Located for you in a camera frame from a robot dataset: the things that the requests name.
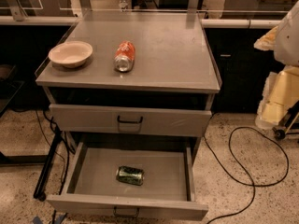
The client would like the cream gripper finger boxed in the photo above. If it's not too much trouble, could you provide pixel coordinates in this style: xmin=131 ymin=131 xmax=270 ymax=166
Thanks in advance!
xmin=255 ymin=66 xmax=299 ymax=130
xmin=253 ymin=26 xmax=278 ymax=51

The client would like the green soda can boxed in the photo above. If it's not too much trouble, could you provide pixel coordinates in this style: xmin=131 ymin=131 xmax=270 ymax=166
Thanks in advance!
xmin=116 ymin=166 xmax=144 ymax=186

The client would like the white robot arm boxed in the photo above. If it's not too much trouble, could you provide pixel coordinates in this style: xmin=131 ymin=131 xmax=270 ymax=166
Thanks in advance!
xmin=253 ymin=1 xmax=299 ymax=130

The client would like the orange soda can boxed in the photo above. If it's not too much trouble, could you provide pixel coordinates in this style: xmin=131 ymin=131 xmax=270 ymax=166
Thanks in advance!
xmin=114 ymin=41 xmax=135 ymax=73

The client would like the grey drawer cabinet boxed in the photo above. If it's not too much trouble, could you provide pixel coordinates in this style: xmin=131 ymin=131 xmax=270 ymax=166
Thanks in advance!
xmin=35 ymin=10 xmax=222 ymax=222

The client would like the closed grey top drawer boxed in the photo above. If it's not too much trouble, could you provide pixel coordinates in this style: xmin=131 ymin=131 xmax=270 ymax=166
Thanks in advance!
xmin=50 ymin=105 xmax=211 ymax=137

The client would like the open grey middle drawer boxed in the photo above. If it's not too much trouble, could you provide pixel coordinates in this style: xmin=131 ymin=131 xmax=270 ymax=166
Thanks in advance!
xmin=47 ymin=143 xmax=208 ymax=221

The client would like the black caster wheel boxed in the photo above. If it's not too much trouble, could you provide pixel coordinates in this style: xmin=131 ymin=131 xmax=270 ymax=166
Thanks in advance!
xmin=274 ymin=130 xmax=286 ymax=140

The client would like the white bowl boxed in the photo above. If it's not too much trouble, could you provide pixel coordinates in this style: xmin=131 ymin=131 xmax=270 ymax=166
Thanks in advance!
xmin=49 ymin=41 xmax=93 ymax=68

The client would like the black floor cable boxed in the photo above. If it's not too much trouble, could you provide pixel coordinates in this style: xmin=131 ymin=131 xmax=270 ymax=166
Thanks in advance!
xmin=204 ymin=126 xmax=290 ymax=224

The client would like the white horizontal rail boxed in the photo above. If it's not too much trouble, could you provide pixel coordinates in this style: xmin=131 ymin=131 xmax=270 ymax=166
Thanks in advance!
xmin=0 ymin=16 xmax=280 ymax=29

